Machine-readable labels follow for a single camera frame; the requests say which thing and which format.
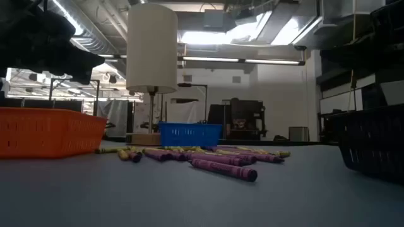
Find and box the blue plastic basket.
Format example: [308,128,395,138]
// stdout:
[158,122,223,148]

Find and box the black plastic basket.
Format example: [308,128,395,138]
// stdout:
[324,103,404,183]

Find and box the white cloth cover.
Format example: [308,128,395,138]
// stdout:
[165,100,206,124]

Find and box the silver ribbed air duct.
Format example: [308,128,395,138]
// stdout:
[52,0,129,56]

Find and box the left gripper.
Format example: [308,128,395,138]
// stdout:
[0,0,105,85]

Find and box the black cabinet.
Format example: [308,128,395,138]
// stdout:
[207,100,268,141]

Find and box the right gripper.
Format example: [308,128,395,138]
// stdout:
[320,0,404,73]

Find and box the grey trash bin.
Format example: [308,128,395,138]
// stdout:
[288,126,309,142]

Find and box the black metal frame stand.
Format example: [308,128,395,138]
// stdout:
[49,78,100,117]

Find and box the grey ceiling box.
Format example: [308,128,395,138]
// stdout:
[203,9,229,31]

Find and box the orange plastic basket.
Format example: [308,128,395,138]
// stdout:
[0,107,108,159]

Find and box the grey cloth cover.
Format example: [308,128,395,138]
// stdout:
[97,100,129,139]

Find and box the metal ventilation duct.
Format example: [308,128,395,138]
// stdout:
[233,0,324,48]

